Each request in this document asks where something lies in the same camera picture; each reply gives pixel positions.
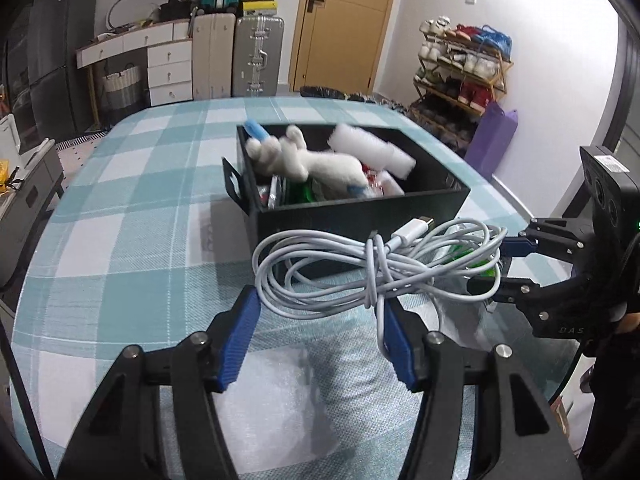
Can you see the rows of racked shoes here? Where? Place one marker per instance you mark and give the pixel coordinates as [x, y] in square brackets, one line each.
[470, 60]

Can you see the yellow and black box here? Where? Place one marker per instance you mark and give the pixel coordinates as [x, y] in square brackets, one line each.
[260, 8]

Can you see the grey side cabinet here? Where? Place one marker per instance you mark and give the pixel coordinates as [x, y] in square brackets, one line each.
[30, 200]

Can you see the person's dark clothing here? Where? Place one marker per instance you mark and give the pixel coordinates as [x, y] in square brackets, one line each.
[615, 400]

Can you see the grey and white laundry basket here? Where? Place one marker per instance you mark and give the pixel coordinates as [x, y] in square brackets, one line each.
[121, 85]

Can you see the purple bag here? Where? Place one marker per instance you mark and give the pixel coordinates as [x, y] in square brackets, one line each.
[492, 140]

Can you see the dark grey refrigerator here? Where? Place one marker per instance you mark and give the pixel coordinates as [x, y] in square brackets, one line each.
[55, 60]

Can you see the black cardboard box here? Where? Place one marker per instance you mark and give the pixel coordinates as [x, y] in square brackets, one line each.
[325, 210]

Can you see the small green and white packet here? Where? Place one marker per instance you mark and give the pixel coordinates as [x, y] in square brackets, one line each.
[475, 260]

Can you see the white foam sheet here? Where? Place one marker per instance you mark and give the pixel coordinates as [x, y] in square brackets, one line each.
[370, 147]

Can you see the silver suitcase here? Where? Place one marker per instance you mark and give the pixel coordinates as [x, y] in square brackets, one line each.
[257, 55]

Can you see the teal checked tablecloth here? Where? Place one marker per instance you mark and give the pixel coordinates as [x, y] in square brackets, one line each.
[150, 185]

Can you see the grey hoop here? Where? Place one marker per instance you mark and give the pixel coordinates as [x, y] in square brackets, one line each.
[120, 2]

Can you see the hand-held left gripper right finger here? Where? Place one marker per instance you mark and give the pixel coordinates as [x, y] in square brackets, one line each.
[400, 347]

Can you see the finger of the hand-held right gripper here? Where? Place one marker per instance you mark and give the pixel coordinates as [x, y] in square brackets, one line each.
[500, 290]
[520, 247]

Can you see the red and white packet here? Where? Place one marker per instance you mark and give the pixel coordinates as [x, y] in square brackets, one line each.
[380, 180]

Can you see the wooden door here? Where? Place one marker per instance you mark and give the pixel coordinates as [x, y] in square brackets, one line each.
[345, 25]

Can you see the beige suitcase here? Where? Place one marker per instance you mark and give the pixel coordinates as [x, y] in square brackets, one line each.
[214, 55]

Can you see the wooden shoe rack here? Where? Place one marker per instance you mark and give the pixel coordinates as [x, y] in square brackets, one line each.
[450, 105]

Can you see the black and white patterned rug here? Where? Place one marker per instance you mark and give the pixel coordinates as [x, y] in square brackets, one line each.
[80, 140]

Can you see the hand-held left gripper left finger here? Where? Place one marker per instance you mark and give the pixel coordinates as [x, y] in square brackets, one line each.
[237, 342]

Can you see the white desk with drawers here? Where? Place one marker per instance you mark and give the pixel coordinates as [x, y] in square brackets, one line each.
[170, 55]

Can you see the light blue plastic piece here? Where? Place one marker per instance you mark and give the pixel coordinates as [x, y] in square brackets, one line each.
[255, 130]

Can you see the black bag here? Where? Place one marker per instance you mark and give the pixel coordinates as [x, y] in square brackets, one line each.
[177, 0]

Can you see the white plush toy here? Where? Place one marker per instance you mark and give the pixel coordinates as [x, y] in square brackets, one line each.
[320, 167]

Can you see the white appliance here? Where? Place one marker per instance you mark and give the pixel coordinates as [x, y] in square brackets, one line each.
[9, 132]

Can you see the cluster of loose shoes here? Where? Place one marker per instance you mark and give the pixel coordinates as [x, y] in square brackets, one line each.
[392, 105]

